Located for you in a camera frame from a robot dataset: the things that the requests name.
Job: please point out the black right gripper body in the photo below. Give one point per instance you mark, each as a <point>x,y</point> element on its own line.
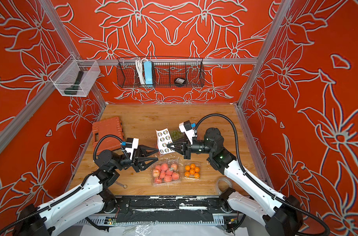
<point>193,148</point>

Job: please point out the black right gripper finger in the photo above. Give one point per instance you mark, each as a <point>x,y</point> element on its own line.
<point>176,148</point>
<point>176,142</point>

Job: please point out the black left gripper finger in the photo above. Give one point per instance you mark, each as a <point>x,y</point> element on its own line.
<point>145,162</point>
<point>147,151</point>

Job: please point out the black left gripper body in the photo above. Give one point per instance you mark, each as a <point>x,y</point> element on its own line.
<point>133,162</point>

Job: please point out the fruit sticker sheet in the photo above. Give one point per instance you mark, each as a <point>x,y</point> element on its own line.
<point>163,139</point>

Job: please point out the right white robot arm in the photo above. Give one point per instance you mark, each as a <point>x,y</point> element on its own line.
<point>280,215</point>

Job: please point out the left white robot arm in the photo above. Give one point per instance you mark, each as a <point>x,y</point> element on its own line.
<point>89,197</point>

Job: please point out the clear box of grapes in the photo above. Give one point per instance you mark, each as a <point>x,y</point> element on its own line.
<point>176,135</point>

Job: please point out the clear box of oranges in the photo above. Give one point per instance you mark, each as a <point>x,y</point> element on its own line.
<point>192,170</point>

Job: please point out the clear box large peaches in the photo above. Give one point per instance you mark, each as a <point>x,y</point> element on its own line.
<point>166,172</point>

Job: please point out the small metal rod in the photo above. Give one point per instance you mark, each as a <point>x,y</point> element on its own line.
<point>124,186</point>

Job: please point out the clear tape roll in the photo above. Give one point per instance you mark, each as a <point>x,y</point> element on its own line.
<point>222,184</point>

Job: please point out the orange plastic tool case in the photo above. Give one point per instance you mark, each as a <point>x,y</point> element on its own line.
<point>110,126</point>

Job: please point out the small black device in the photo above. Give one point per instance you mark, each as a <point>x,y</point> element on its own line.
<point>179,81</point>

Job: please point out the light blue box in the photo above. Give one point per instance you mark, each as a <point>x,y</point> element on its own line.
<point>148,73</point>

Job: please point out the black tool in bin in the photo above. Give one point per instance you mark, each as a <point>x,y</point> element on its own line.
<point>73,89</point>

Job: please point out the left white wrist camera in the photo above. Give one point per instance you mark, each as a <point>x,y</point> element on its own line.
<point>129,146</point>

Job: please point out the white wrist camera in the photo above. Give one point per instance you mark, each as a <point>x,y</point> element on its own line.
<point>129,146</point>
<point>188,129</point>

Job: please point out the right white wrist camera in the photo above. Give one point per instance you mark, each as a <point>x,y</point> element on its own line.
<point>188,129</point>

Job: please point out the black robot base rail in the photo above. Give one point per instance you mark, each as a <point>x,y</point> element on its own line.
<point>171,209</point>

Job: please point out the black wire wall basket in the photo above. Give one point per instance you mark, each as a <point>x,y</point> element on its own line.
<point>130,72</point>

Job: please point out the clear acrylic wall bin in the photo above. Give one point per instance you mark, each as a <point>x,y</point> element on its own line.
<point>65,75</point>

